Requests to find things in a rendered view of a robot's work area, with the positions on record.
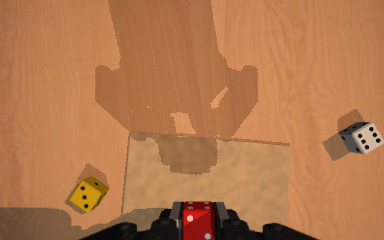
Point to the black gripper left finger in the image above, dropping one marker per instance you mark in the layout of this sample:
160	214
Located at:
161	229

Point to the tan flat mat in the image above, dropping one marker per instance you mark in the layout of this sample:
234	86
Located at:
250	178

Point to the red die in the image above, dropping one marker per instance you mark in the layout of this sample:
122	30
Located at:
198	220

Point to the yellow die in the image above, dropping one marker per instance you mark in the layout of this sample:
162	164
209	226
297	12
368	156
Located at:
88	194

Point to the white die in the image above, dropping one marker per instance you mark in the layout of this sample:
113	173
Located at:
361	137

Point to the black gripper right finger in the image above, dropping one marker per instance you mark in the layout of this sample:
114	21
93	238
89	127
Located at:
228	226

